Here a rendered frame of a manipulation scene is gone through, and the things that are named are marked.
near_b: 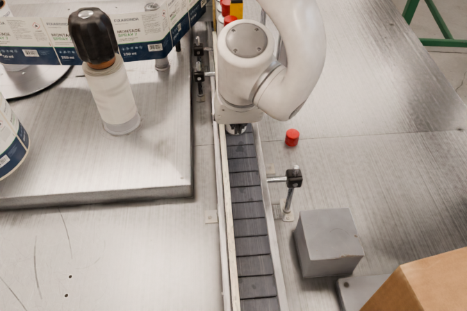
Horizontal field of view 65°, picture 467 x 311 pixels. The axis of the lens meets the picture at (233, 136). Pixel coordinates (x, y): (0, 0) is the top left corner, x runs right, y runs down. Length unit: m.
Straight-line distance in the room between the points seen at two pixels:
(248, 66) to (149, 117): 0.47
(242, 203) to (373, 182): 0.32
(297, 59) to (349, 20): 0.94
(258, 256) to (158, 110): 0.45
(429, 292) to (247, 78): 0.35
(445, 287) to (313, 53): 0.32
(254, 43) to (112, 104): 0.42
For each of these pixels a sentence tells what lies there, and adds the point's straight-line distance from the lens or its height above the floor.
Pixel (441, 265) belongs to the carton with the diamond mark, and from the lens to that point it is 0.52.
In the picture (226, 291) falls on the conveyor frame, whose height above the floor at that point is 0.88.
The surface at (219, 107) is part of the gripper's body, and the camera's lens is 0.69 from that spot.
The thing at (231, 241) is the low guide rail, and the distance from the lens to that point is 0.70.
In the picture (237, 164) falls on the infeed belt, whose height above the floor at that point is 0.88.
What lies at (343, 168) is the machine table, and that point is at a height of 0.83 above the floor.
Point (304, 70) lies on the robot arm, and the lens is 0.50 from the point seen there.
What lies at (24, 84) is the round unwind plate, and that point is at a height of 0.89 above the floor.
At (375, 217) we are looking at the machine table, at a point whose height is 0.83.
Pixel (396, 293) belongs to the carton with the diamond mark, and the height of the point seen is 1.08.
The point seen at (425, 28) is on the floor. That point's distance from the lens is 3.20.
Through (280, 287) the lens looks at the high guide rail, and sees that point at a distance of 0.62.
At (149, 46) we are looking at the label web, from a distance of 1.03.
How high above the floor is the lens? 1.55
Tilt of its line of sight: 49 degrees down
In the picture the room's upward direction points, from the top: straight up
